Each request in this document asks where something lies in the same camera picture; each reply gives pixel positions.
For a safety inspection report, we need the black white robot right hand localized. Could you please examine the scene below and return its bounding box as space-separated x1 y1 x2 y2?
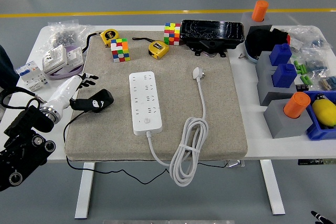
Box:
311 210 336 224

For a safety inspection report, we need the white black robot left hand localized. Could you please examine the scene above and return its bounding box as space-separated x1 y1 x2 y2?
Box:
43 73 104 113

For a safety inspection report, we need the thin black adapter cord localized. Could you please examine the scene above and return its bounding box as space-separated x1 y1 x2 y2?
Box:
62 110 229 185

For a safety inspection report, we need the black plug adapter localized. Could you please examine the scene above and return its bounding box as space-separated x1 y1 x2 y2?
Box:
90 89 114 113

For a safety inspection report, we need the white power strip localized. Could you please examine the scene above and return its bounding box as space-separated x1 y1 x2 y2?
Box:
128 71 163 136

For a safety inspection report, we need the purple tray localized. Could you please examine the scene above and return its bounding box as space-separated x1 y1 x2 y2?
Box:
48 45 86 80

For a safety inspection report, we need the white circuit breaker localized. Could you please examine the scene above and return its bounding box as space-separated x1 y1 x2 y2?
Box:
15 60 49 93

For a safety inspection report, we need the white table leg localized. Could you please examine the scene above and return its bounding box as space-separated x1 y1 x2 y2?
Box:
75 162 95 219
259 159 286 216

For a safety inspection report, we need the clear bag of grey screws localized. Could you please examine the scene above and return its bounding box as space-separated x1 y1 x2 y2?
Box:
39 19 91 51

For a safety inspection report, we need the black label strip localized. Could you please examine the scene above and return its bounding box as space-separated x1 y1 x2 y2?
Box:
298 158 336 166

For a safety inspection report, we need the person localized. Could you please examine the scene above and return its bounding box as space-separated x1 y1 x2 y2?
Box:
0 45 20 90

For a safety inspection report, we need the colourful puzzle cube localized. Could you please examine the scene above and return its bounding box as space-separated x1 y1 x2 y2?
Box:
110 37 131 63
164 22 182 46

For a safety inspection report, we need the yellow tape measure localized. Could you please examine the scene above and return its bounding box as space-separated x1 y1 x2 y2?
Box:
81 29 120 53
132 36 170 60

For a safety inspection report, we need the blue plastic bin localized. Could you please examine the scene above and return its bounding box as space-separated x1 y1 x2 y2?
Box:
303 90 336 141

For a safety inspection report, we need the yellow toy fruit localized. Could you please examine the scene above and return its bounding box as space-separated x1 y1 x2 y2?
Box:
311 93 336 127

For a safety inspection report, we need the orange cylinder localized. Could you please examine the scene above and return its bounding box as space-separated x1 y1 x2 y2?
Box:
282 92 311 119
251 0 269 23

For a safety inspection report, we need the clear bag of brown parts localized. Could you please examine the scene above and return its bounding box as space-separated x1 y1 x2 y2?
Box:
318 76 336 91

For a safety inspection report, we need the blue block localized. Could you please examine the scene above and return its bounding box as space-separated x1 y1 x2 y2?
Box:
269 42 293 67
271 63 298 89

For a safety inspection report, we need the grey-brown mat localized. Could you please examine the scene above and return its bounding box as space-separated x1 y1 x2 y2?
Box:
64 30 249 162

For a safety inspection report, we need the clear bag of dark parts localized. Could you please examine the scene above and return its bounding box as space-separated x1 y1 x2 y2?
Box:
304 56 330 75

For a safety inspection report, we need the black device with cracked screen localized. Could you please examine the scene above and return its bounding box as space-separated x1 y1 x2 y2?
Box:
180 19 245 58

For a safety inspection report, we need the clear bag of blue parts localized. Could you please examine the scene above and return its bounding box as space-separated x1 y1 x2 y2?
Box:
301 26 333 54

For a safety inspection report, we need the clear bag with white label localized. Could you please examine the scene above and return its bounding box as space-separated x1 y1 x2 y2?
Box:
287 28 305 51

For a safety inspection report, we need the light blue bowl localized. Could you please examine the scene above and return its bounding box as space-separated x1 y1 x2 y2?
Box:
244 40 259 64

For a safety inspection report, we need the black cloth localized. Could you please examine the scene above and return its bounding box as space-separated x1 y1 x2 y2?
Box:
246 28 291 58

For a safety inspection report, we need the white wall socket stack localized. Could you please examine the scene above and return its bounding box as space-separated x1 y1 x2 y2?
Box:
43 45 68 75

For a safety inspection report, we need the white wall switch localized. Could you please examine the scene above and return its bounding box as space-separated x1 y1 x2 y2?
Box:
67 47 85 68

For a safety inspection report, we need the metal bracket under table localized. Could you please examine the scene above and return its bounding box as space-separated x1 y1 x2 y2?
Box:
225 159 246 168

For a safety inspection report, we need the white power cord with plug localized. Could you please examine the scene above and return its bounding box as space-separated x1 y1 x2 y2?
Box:
145 66 210 188

